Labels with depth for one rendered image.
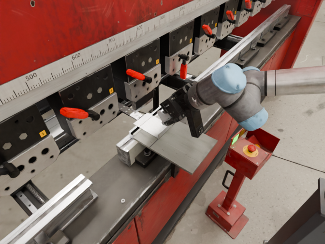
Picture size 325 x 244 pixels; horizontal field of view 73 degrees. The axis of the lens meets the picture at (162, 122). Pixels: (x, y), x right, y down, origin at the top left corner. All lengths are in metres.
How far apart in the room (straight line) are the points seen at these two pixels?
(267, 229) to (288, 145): 0.89
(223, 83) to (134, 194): 0.51
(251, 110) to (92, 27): 0.42
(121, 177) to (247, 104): 0.54
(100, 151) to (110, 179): 1.27
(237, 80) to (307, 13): 2.20
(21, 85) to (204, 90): 0.40
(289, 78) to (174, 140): 0.42
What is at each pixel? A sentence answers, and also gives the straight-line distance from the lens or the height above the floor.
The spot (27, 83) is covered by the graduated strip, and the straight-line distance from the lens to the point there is 0.48.
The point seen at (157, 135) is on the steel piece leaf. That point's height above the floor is 1.00.
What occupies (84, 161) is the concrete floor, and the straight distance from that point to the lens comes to 2.12.
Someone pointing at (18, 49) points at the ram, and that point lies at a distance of 0.46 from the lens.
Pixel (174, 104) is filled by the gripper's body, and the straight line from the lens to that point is 0.69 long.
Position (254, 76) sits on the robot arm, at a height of 1.27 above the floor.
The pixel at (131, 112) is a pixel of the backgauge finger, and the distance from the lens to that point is 0.94.
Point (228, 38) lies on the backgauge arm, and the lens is 2.06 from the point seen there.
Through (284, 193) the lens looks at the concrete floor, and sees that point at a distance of 2.07.
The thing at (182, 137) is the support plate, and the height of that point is 1.00.
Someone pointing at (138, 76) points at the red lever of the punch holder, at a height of 1.29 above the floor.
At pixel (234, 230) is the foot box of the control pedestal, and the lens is 1.78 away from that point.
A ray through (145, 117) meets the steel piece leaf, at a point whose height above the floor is 1.00.
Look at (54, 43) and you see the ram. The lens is 0.49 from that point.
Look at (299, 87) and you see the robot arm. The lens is 0.71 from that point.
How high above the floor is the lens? 1.62
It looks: 44 degrees down
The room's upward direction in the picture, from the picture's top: straight up
